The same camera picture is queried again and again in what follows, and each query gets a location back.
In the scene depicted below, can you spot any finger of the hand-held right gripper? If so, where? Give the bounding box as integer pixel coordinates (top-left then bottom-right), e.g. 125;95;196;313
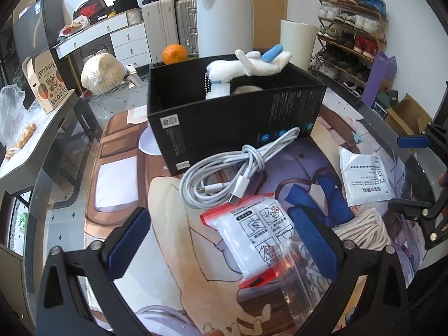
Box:
398;121;448;155
388;189;448;251

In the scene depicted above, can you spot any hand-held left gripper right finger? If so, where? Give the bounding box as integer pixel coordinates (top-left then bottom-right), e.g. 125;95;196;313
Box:
293;206;412;336

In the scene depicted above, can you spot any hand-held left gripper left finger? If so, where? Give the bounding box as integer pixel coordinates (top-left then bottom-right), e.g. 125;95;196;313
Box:
35;207;152;336

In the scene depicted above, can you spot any white cotton rope bundle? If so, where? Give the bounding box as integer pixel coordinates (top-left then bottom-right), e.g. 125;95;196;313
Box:
301;206;393;284

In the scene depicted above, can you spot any small white printed medicine packet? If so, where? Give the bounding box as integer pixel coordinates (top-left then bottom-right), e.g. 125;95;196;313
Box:
339;146;397;208

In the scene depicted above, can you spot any red-sealed bag with white packet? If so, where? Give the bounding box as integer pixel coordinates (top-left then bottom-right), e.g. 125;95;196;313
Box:
200;192;302;289

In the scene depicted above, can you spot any white charging cable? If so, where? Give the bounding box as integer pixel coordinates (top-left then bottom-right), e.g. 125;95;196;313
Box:
179;126;302;210

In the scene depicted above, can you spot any black cardboard box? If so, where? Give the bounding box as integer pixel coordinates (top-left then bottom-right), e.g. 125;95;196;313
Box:
146;54;327;176

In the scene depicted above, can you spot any white plush toy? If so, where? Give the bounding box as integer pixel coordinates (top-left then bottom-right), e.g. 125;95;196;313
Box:
205;46;293;99

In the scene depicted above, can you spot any open brown cardboard box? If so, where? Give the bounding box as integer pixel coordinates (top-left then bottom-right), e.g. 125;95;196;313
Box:
385;93;435;137

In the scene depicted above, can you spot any printed cartoon table mat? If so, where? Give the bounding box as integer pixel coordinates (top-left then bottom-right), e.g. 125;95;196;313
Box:
84;105;421;336

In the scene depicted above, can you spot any purple yoga mat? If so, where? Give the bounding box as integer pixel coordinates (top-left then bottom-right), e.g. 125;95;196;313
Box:
360;52;396;107

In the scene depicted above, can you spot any wooden shoe rack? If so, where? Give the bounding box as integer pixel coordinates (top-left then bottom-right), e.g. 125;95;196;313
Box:
310;0;389;97

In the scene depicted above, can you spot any grey side table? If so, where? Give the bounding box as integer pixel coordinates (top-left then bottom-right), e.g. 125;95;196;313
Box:
0;89;104;204

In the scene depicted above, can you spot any group of assorted shoes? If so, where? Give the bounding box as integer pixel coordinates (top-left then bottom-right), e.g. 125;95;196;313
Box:
310;0;388;97

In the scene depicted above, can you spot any small white cylinder bin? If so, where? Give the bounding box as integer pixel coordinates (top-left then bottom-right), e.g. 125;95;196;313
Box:
280;19;317;71

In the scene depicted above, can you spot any small white device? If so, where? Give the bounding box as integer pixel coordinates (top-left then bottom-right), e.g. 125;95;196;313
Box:
124;64;146;88

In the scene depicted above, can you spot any wrapped round cabbage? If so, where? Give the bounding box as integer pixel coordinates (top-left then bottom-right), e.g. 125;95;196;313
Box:
81;53;127;94

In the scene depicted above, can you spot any plastic bag of kumquats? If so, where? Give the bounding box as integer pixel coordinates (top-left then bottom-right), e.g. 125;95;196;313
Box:
0;85;37;160

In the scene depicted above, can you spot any printed fruit carton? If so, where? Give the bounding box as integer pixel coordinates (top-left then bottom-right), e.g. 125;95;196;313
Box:
22;50;67;114

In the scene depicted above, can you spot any orange fruit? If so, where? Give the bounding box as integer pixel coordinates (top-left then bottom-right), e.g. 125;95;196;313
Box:
162;44;187;65

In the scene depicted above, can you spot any white desk with drawers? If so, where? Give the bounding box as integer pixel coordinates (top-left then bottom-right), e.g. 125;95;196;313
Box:
52;10;153;67

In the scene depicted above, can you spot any white suitcase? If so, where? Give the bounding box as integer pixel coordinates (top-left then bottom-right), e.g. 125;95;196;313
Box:
142;0;179;62

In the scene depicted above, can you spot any red and white food bag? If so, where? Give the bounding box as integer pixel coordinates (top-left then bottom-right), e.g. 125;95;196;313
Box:
58;16;91;37

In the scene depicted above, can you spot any silver suitcase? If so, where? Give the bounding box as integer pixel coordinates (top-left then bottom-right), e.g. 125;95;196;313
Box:
175;0;200;57

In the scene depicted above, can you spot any tall white bin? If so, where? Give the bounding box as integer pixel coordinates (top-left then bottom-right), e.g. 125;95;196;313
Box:
196;0;253;59

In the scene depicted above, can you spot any grey fridge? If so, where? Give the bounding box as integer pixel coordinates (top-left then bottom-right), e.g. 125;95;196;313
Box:
12;0;64;64

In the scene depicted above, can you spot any red and black shoe box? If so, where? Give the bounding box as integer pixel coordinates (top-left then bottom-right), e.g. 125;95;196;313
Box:
73;0;107;20

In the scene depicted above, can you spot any black bag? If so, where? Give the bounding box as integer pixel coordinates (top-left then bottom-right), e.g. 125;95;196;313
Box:
114;0;140;13

